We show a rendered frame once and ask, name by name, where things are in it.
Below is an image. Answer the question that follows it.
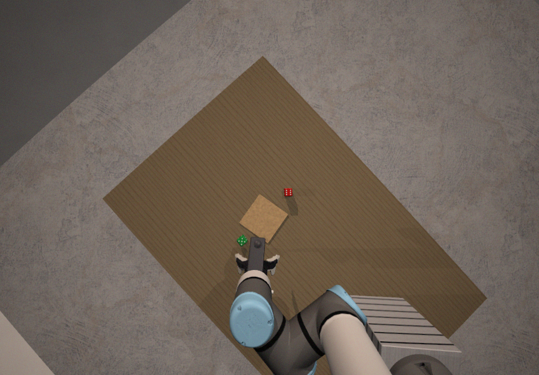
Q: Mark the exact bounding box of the tan cork mat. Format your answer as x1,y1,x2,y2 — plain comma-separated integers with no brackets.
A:
239,194,288,243

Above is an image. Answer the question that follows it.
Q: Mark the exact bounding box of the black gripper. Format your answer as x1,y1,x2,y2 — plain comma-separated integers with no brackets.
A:
235,253,280,275

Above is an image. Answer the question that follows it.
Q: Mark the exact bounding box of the green die with white pips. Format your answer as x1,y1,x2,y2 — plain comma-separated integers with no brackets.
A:
237,235,247,247

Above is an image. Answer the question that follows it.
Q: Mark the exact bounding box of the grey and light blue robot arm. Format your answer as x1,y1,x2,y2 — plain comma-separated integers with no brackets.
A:
230,237,453,375

